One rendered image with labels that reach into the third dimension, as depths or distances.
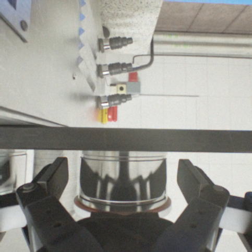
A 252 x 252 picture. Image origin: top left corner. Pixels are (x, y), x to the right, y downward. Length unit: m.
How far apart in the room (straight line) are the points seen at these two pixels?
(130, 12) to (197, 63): 1.49
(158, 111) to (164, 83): 0.26
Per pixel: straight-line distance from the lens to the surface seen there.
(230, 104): 1.94
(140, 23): 0.50
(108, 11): 0.47
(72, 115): 0.17
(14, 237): 0.43
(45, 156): 0.28
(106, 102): 0.33
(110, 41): 0.37
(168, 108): 1.71
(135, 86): 1.63
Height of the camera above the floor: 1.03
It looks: 5 degrees down
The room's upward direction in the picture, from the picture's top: 179 degrees counter-clockwise
